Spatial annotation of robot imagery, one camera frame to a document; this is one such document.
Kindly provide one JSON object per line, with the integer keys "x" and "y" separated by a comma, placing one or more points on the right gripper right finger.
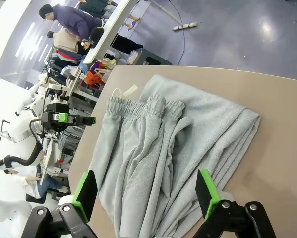
{"x": 205, "y": 191}

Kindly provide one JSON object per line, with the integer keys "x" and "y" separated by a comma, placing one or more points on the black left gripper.
{"x": 57, "y": 126}

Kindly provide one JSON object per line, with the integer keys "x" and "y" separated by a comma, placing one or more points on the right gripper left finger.
{"x": 87, "y": 193}

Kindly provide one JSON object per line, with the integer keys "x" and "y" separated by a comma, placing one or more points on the grey training pants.
{"x": 163, "y": 148}

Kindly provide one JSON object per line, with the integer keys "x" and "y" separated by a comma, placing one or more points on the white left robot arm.
{"x": 21, "y": 129}

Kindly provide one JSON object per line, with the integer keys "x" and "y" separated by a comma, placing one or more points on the seated person in white shirt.
{"x": 46, "y": 184}

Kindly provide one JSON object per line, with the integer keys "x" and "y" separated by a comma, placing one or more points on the orange cloth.
{"x": 92, "y": 79}

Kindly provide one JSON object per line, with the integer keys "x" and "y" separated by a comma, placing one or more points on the person in beige top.
{"x": 64, "y": 41}

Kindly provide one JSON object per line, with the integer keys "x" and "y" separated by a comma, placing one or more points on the person with black trousers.
{"x": 128, "y": 44}

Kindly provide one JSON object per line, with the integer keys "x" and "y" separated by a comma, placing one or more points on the white table with footed leg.
{"x": 108, "y": 29}

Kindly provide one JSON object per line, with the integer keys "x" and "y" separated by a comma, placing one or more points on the grey plastic stool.
{"x": 158, "y": 60}

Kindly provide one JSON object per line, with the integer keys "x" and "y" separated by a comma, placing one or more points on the person in navy hoodie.
{"x": 74, "y": 21}

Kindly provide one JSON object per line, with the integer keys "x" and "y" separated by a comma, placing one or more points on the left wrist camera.
{"x": 57, "y": 117}

